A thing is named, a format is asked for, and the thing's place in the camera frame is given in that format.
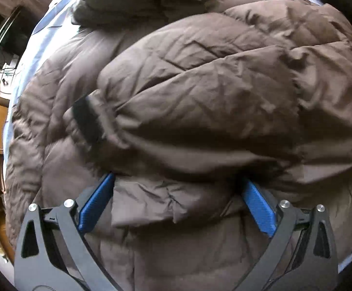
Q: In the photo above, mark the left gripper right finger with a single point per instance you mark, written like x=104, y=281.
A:
x=301, y=254

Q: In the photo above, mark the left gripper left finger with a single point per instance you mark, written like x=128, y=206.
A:
x=52, y=253

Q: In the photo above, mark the brown puffer jacket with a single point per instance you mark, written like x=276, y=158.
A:
x=185, y=101

